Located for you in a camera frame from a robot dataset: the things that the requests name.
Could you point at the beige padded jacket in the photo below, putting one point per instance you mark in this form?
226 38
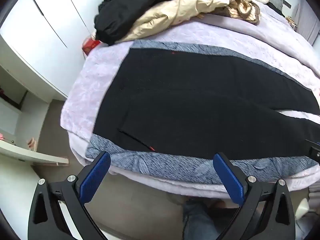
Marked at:
165 12

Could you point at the white wardrobe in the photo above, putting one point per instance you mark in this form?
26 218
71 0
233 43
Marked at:
42 22

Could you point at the black jacket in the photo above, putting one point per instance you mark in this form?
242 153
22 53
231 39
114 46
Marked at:
130 10

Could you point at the small bedside ornament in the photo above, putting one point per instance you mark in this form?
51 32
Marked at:
292 22

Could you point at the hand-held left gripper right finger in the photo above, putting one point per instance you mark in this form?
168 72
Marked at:
228 177

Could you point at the brown striped garment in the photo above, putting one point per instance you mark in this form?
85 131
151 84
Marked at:
247 11

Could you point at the lilac plush bed blanket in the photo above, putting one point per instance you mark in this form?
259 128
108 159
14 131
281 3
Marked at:
262 45

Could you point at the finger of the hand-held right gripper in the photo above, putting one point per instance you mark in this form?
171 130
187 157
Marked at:
315 150

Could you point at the black pants with grey stripe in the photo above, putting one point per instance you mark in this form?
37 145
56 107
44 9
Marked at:
187 100

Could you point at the red box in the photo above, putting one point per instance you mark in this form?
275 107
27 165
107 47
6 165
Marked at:
90 46

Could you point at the pink small object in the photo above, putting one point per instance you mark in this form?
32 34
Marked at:
32 143

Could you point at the white rounded object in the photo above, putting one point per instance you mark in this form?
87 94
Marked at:
302 208

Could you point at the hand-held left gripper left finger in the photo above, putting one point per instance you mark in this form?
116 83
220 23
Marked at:
93 177

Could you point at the person's legs in jeans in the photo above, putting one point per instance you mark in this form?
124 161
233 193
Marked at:
197 222

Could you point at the white shelf unit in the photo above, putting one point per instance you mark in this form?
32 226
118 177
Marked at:
15 150

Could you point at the grey curtain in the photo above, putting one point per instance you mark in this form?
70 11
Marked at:
310 20

